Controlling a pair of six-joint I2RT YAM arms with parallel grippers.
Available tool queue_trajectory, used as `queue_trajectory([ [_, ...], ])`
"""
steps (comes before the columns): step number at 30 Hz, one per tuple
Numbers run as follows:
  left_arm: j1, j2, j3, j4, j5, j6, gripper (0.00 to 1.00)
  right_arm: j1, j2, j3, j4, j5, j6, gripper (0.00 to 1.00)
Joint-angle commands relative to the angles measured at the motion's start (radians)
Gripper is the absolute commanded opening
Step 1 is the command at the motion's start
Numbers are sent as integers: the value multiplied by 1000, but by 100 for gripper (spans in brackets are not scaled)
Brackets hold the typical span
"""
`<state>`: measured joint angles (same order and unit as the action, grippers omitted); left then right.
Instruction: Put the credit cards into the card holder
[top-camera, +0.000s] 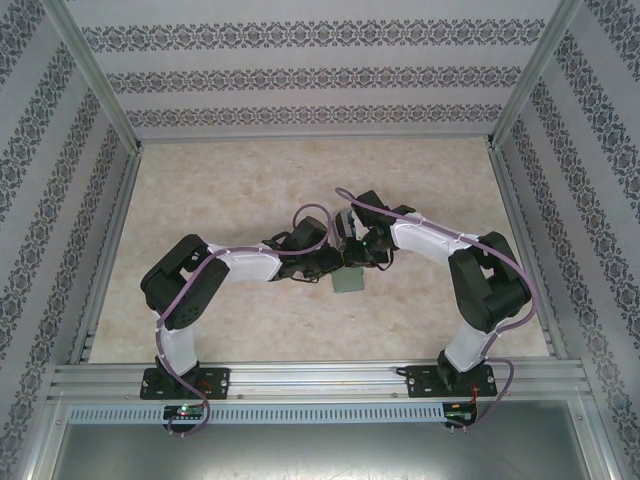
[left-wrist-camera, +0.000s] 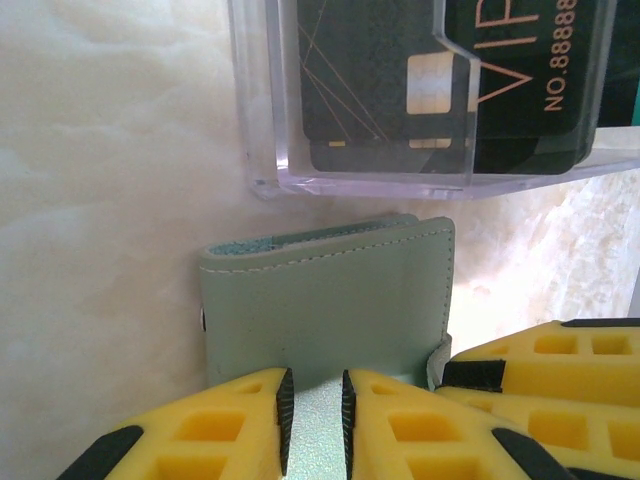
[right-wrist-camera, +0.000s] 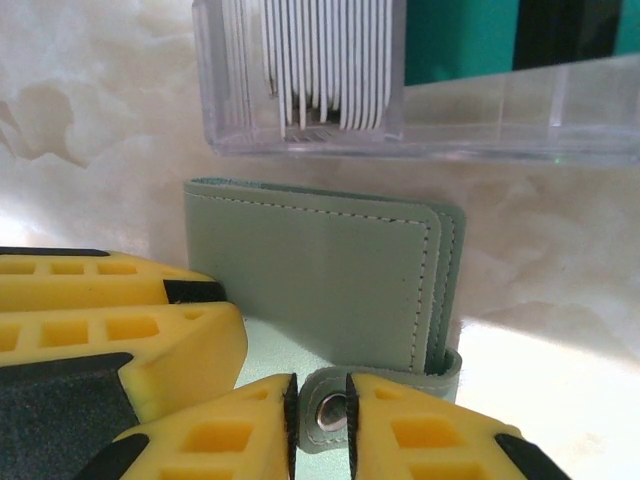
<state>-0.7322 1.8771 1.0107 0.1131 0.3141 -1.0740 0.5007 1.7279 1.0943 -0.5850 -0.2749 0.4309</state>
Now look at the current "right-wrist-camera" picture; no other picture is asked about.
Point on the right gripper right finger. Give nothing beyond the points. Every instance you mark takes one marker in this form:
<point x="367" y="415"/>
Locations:
<point x="425" y="440"/>

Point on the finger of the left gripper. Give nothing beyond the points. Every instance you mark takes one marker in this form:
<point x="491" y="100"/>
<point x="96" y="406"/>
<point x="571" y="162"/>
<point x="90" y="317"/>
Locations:
<point x="75" y="287"/>
<point x="175" y="360"/>

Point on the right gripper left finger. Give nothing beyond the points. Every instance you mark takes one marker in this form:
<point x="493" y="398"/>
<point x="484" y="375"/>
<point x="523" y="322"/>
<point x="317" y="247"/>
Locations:
<point x="215" y="440"/>

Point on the green leather card holder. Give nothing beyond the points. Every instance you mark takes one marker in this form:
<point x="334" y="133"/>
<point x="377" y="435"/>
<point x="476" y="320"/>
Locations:
<point x="325" y="275"/>

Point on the clear acrylic card box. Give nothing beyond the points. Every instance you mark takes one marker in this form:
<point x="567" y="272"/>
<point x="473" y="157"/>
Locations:
<point x="450" y="125"/>

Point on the white-edged credit card stack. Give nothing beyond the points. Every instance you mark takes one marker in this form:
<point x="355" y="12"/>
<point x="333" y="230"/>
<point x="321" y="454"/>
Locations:
<point x="325" y="50"/>

